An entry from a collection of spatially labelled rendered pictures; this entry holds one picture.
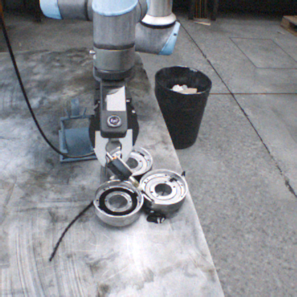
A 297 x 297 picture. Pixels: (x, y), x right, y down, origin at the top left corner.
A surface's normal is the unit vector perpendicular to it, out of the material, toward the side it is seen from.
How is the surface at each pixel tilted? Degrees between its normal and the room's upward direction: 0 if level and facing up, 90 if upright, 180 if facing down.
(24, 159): 0
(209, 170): 0
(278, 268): 0
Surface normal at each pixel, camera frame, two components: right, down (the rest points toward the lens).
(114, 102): 0.15, -0.44
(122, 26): 0.43, 0.51
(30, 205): 0.06, -0.75
